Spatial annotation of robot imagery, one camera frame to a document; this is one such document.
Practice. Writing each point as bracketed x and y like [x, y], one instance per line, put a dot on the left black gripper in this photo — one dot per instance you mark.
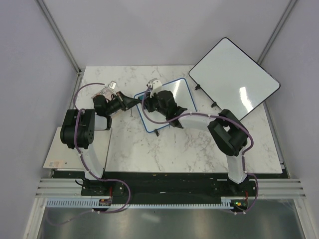
[126, 102]

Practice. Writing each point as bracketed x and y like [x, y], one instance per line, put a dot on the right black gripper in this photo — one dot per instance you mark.
[148, 102]

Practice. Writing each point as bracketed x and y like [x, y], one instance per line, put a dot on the small blue-framed whiteboard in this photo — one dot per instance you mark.
[182, 96]

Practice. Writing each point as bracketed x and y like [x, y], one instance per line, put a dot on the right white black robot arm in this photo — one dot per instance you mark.
[228, 132]

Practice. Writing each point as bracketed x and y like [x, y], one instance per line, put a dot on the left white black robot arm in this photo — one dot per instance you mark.
[79, 127]

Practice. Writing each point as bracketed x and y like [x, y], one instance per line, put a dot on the large black-framed whiteboard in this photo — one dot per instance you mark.
[232, 79]

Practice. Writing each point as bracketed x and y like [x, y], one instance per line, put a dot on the colourful patterned packet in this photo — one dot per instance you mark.
[103, 93]

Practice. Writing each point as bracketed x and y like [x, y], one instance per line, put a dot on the grey metal plate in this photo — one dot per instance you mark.
[63, 158]

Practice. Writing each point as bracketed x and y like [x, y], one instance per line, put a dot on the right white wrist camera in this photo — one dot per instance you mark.
[154, 86]

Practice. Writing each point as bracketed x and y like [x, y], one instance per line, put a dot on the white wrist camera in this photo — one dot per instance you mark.
[154, 86]
[111, 87]

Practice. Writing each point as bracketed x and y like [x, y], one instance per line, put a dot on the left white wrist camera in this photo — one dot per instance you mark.
[111, 87]

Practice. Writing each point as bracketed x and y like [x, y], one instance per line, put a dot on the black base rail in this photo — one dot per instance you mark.
[138, 184]

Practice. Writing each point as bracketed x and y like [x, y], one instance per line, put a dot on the white slotted cable duct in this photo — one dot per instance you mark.
[112, 204]

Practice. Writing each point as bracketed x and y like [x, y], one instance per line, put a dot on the left aluminium corner post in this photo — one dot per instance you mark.
[59, 36]

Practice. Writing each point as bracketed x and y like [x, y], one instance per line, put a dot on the aluminium corner post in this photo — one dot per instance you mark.
[59, 36]
[278, 28]

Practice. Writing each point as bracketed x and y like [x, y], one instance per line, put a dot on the aluminium slotted rail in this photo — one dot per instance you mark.
[268, 189]

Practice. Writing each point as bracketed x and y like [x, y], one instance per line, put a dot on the right aluminium corner post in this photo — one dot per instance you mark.
[278, 28]

